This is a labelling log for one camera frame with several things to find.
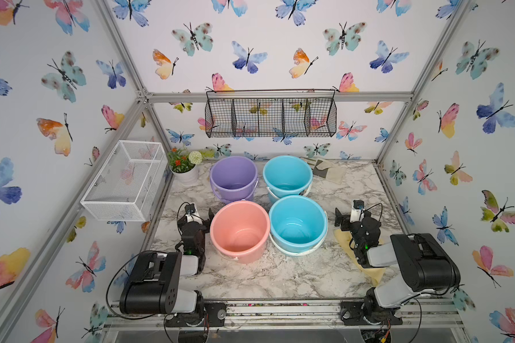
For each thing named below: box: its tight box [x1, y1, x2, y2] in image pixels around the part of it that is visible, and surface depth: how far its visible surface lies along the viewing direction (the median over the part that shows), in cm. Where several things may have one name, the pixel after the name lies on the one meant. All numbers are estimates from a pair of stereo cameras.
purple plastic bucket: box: [209, 155, 259, 204], surface depth 95 cm
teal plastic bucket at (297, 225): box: [268, 194, 329, 257], surface depth 83 cm
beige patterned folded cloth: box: [300, 156, 347, 186], surface depth 120 cm
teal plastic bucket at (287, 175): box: [262, 155, 314, 204], surface depth 96 cm
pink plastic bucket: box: [210, 200, 272, 264], surface depth 82 cm
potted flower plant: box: [167, 147, 203, 186], surface depth 103 cm
